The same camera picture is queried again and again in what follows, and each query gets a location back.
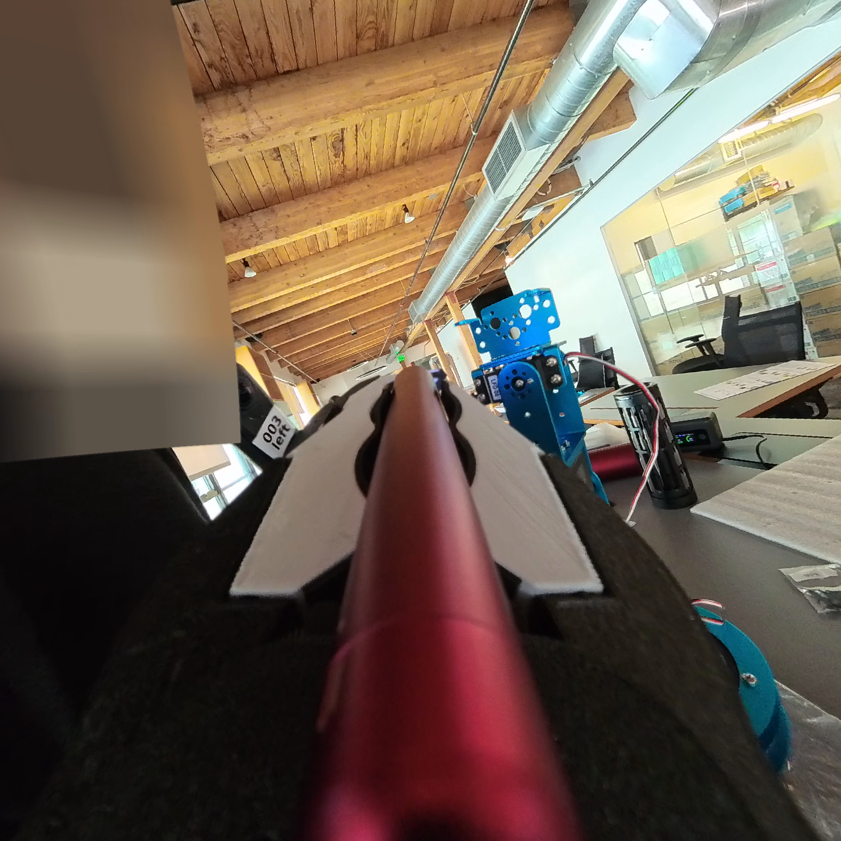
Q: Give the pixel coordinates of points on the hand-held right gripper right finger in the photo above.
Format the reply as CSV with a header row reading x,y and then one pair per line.
x,y
525,519

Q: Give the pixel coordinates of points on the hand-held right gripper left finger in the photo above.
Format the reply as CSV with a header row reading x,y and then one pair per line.
x,y
302,519

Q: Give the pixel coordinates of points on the red metal tube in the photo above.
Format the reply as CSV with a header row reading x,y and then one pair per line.
x,y
614,462

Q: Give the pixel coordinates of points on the black patterned cylinder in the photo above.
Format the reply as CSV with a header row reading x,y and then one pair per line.
x,y
677,473

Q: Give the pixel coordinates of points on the metal ceiling pipe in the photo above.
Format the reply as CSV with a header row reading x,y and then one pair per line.
x,y
501,66

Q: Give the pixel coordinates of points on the small bag of black parts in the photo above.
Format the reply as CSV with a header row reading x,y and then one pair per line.
x,y
815,588

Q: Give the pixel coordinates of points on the blue toy robot arm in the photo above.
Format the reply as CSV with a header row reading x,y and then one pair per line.
x,y
525,394

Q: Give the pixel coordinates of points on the silver air duct with grille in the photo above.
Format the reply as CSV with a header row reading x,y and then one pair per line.
x,y
565,98

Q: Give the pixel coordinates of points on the black office chair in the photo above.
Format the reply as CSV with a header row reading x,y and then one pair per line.
x,y
594,361
762,341

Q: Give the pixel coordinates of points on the white foam sheet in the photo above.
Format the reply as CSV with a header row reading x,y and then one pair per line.
x,y
775,499

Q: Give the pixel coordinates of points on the grey desk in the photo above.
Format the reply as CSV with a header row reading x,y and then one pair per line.
x,y
709,558

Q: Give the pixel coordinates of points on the red electric screwdriver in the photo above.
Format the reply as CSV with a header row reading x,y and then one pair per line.
x,y
427,591

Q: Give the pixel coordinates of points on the black box with green display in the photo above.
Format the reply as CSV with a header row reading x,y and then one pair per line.
x,y
696,433

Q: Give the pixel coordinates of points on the wooden edged desk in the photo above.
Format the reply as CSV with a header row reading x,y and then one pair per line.
x,y
788,397

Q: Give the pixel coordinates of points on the printed paper sheet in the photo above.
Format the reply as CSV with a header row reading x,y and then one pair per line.
x,y
755,381

